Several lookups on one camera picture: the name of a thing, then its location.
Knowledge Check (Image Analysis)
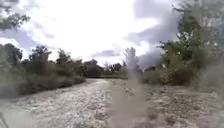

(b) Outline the row of dark green bushes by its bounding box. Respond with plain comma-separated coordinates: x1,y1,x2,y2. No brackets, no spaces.
0,43,87,98

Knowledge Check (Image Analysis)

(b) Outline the overhanging tree branch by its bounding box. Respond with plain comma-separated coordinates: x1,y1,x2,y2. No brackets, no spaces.
0,0,32,31

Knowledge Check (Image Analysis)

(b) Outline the tall green tree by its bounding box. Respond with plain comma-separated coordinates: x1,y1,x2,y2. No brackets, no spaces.
143,0,224,88

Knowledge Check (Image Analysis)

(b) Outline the distant row of trees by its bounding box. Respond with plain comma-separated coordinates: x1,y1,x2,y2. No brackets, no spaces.
83,58,129,80

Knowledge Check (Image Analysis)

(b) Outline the pale gravel dirt track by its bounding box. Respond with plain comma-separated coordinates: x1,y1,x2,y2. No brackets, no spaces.
0,77,224,128

